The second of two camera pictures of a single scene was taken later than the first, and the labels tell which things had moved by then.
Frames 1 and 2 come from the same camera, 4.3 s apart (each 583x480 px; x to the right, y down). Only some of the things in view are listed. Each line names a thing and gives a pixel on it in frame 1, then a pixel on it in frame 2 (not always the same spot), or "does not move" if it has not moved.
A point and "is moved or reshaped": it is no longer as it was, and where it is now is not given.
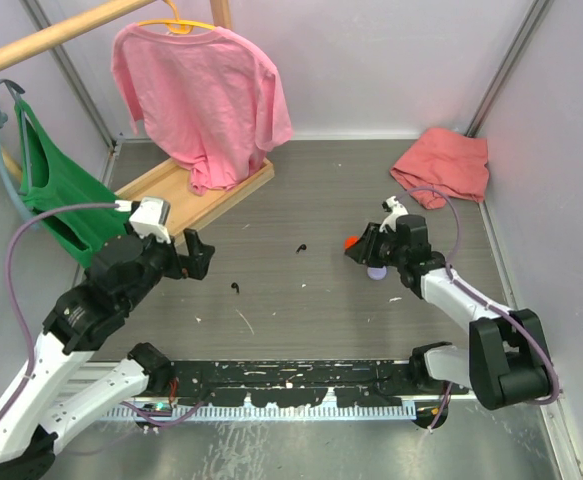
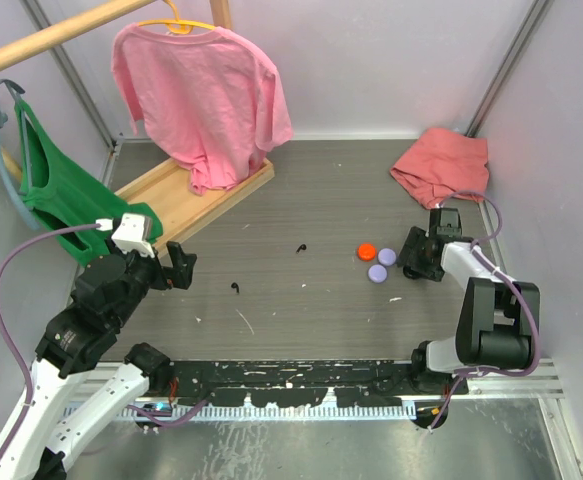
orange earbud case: x=351 y=240 is moved or reshaped
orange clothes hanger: x=177 y=26 does not move
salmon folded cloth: x=447 y=160 does not move
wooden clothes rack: x=167 y=189 does not move
